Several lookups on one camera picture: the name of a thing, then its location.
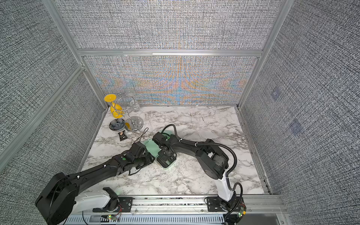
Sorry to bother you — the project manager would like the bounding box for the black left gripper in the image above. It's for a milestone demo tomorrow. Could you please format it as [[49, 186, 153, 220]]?
[[133, 151, 157, 170]]

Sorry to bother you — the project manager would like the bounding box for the green nail kit case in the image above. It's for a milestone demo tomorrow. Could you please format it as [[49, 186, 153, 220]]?
[[161, 130, 173, 139], [143, 139, 174, 169]]

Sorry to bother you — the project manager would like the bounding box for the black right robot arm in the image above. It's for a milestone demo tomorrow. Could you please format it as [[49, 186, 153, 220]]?
[[152, 124, 242, 212]]

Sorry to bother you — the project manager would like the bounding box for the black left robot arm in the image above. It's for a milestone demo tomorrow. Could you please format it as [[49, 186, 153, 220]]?
[[35, 142, 155, 225]]

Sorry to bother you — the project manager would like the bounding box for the black snack packet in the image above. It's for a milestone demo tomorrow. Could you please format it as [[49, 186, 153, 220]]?
[[118, 131, 128, 141]]

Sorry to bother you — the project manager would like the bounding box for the black white patterned bowl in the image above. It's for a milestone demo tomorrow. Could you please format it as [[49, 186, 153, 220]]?
[[109, 118, 125, 132]]

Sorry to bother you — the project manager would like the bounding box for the yellow plastic cup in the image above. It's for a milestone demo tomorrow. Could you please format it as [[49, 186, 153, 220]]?
[[110, 102, 123, 119]]

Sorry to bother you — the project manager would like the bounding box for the chrome cup holder stand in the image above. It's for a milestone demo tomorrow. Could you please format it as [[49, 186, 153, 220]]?
[[114, 93, 143, 131]]

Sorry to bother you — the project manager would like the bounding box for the clear glass cup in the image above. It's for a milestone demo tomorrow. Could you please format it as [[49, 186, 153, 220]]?
[[125, 90, 140, 112]]

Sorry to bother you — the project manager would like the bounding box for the yellow cup on stand top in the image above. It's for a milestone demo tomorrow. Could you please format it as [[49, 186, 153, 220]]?
[[104, 94, 116, 103]]

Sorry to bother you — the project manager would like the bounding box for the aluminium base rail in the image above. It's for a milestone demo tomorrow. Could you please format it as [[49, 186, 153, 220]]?
[[51, 195, 292, 225]]

